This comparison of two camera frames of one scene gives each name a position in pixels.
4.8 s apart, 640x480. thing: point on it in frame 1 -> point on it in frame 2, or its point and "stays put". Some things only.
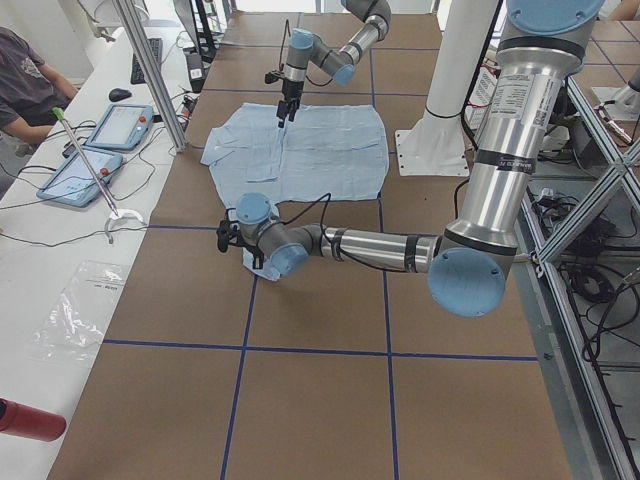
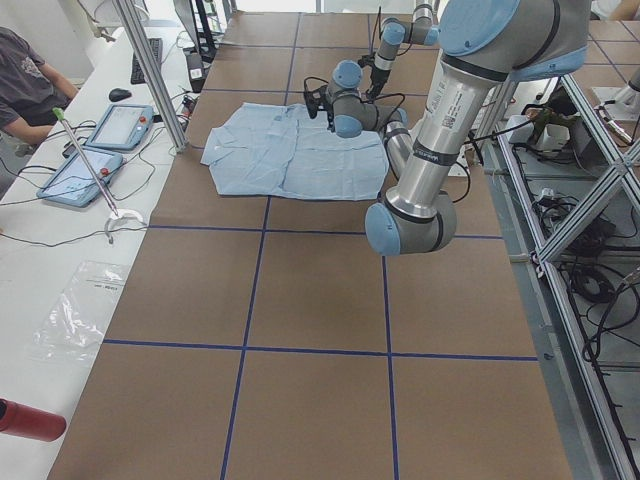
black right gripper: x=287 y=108 -> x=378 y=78
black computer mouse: x=118 y=94 stays put
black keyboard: x=137 y=74 stays put
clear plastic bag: x=73 y=327 stays put
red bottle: x=26 y=421 stays put
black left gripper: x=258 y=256 -> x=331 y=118
